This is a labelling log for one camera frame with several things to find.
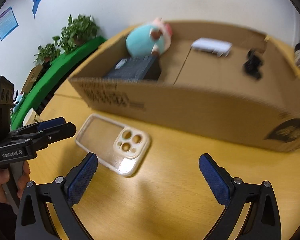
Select clear phone case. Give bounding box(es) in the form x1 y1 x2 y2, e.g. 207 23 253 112
76 114 151 177

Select black product box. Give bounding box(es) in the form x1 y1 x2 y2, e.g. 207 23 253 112
104 55 161 81

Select black sunglasses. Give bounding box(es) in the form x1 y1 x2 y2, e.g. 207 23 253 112
243 49 263 80

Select white rectangular device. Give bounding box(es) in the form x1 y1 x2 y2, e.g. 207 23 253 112
191 37 232 57

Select green bench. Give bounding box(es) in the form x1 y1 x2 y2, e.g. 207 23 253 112
11 36 106 130

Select small green potted plant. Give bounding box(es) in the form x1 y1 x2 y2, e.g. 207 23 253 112
34 43 61 63

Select teal pig plush toy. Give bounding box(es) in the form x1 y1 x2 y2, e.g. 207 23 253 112
126 18 173 57

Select brown cardboard box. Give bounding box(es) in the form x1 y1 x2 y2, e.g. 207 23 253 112
69 21 300 152

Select blue framed wall poster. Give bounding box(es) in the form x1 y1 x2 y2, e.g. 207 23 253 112
0 7 19 41

